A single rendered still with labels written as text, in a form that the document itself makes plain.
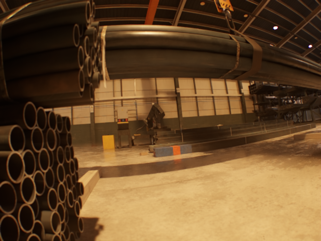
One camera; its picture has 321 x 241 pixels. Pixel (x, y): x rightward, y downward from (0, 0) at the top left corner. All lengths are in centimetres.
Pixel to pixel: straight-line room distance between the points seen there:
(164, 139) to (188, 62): 294
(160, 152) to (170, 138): 123
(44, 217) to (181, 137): 409
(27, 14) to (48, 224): 46
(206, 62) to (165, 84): 1046
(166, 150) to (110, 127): 811
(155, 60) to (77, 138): 1024
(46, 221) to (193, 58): 148
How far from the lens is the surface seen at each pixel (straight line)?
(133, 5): 1194
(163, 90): 1179
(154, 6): 808
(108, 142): 674
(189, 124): 1176
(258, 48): 200
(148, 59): 141
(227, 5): 264
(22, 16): 41
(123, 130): 625
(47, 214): 45
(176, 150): 313
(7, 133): 37
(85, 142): 1118
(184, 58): 149
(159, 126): 667
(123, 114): 1072
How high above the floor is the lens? 41
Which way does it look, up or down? 5 degrees up
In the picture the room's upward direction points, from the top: 5 degrees counter-clockwise
